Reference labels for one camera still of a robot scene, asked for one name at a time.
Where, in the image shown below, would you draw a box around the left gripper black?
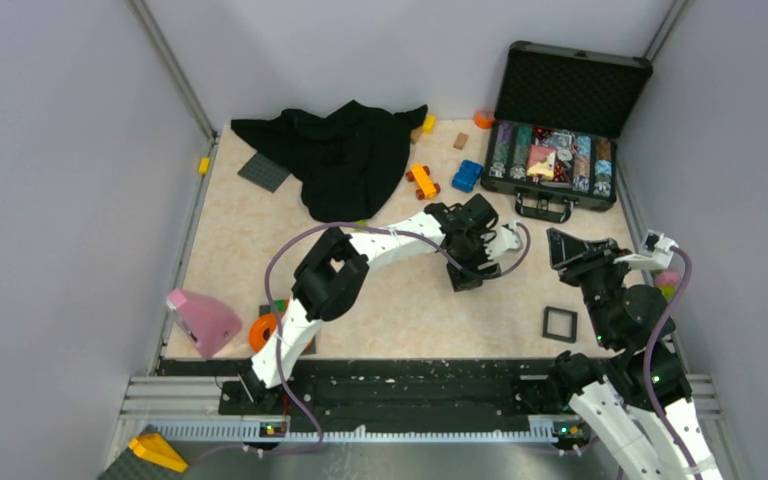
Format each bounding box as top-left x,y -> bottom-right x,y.
445,228 -> 500,290

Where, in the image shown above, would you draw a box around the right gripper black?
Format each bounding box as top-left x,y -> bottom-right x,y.
546,227 -> 632,346

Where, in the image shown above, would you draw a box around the black garment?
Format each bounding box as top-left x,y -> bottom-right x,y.
230,100 -> 428,223

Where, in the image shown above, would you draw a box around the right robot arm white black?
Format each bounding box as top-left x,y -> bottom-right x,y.
546,228 -> 722,479

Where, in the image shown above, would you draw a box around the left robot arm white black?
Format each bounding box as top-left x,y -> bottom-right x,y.
239,194 -> 520,414

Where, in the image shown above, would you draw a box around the blue toy car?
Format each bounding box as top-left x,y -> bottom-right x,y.
451,159 -> 483,193

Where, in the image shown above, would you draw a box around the black poker chip case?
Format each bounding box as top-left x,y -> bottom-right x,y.
481,41 -> 653,223

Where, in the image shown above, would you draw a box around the yellow toy car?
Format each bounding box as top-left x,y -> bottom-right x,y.
405,164 -> 441,200

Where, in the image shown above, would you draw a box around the tan wooden block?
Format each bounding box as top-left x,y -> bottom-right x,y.
453,133 -> 469,150

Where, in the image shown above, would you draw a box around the orange round object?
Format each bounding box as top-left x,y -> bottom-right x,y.
473,110 -> 495,130

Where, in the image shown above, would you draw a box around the brown wooden block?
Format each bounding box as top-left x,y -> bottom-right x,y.
410,127 -> 423,145

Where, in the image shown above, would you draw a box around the yellow lego brick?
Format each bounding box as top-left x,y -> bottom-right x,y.
421,114 -> 436,134

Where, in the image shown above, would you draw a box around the orange curved toy piece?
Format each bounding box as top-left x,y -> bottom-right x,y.
247,313 -> 277,353

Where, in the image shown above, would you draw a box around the grey lego baseplate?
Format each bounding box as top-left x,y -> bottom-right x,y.
237,152 -> 290,193

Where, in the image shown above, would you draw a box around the pink plastic piece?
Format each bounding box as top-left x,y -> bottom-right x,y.
166,288 -> 242,360

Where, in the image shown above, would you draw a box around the yellow wedge block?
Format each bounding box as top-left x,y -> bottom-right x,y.
128,433 -> 189,473

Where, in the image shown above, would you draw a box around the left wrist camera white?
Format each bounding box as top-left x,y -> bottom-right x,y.
480,222 -> 524,261

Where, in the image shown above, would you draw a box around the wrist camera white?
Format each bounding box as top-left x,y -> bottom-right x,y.
480,222 -> 524,261
614,230 -> 678,271

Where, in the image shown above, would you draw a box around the black square frame lower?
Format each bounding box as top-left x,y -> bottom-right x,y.
541,306 -> 578,344

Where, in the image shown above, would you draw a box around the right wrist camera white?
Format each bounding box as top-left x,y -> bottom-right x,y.
614,230 -> 678,271

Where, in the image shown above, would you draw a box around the pink green toys on rail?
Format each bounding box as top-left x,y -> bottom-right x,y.
653,270 -> 682,301

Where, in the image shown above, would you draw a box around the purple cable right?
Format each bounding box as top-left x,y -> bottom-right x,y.
642,246 -> 707,480

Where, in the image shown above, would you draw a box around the small yellow brick on rail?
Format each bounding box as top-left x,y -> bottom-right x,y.
198,157 -> 210,176

